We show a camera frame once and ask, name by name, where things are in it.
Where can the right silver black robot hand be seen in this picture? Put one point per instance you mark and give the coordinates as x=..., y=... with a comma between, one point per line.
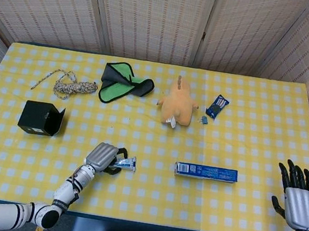
x=300, y=208

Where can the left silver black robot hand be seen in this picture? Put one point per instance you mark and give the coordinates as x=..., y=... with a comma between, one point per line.
x=101, y=155

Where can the white toothpaste tube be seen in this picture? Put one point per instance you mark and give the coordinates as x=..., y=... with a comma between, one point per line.
x=127, y=163

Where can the blue toothpaste paper box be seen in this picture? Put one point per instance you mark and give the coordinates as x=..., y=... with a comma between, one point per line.
x=207, y=172

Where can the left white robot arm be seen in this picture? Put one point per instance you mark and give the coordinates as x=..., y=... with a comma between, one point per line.
x=22, y=212

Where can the yellow checkered tablecloth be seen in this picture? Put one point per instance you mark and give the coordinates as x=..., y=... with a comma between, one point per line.
x=144, y=196

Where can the black open cardboard box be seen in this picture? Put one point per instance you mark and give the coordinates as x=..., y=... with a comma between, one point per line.
x=35, y=116

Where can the green and grey cloth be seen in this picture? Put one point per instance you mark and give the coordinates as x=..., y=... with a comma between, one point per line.
x=114, y=88

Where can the orange plush toy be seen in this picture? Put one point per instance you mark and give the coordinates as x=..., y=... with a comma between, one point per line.
x=178, y=104

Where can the blue binder clip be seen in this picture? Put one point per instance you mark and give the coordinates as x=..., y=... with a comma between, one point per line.
x=204, y=120

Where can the blue snack packet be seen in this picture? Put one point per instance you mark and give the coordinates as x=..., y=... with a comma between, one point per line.
x=216, y=106

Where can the woven folding screen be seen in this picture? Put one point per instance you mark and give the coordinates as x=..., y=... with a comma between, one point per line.
x=159, y=15

